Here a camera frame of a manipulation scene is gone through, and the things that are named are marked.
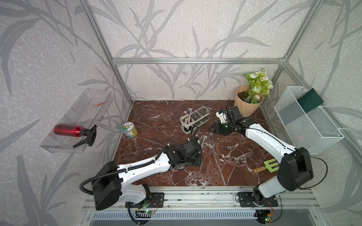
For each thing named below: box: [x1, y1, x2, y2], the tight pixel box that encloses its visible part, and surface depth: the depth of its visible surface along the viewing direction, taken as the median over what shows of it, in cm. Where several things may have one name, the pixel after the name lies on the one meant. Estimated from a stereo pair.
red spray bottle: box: [53, 124, 97, 148], surface depth 57 cm
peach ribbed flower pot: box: [234, 84, 264, 118], surface depth 104 cm
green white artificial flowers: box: [244, 68, 274, 105], surface depth 95 cm
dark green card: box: [296, 87, 324, 113], surface depth 71 cm
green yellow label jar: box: [121, 121, 138, 139], surface depth 97 cm
